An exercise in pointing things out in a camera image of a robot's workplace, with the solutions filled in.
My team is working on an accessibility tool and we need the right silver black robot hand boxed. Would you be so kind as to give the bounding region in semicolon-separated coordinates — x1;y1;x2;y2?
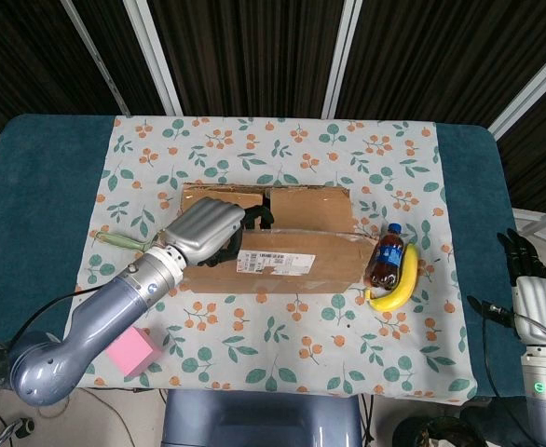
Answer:
468;227;546;345

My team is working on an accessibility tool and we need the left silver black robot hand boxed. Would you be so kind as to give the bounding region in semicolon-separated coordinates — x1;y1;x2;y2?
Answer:
160;196;275;270

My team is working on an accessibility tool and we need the brown cardboard box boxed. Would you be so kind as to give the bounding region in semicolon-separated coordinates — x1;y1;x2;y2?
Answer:
178;183;381;295

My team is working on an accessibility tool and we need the floral leaf print tablecloth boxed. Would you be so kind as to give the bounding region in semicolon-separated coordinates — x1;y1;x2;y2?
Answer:
52;115;479;404

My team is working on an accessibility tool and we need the yellow banana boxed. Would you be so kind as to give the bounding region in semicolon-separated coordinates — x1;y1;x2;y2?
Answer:
363;242;419;312

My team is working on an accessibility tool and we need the pink cube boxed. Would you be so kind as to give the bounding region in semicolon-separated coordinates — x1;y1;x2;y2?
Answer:
104;326;165;377

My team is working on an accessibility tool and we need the cola bottle blue label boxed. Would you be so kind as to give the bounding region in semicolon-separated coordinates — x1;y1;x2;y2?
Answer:
364;223;407;289

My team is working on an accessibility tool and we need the black round bin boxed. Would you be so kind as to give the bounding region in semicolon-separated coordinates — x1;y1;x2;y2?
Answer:
393;415;488;447

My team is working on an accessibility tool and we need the teal table cover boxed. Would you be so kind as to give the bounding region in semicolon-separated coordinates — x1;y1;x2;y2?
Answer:
0;114;539;400

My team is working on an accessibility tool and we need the blue-grey robot torso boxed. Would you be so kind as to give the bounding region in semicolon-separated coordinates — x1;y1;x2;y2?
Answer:
160;388;363;447

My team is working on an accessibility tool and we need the small black floor device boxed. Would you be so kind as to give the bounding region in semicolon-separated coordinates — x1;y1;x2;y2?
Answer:
0;416;35;443

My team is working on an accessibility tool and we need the black right hand cable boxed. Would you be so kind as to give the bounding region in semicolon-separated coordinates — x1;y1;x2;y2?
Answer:
480;302;546;397

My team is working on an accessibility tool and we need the green-handled lint roller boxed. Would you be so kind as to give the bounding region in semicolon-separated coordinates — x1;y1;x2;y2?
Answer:
90;227;162;252

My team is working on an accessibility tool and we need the white metal frame rail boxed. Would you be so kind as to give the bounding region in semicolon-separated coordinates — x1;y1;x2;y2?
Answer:
512;208;546;241

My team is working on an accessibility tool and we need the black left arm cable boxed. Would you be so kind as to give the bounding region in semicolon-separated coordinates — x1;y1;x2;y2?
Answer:
9;286;100;345

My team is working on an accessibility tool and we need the wide white frame post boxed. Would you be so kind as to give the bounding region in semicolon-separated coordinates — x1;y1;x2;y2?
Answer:
122;0;184;116

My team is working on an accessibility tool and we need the thin white frame post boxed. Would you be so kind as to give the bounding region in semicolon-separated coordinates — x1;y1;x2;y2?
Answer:
60;0;132;116

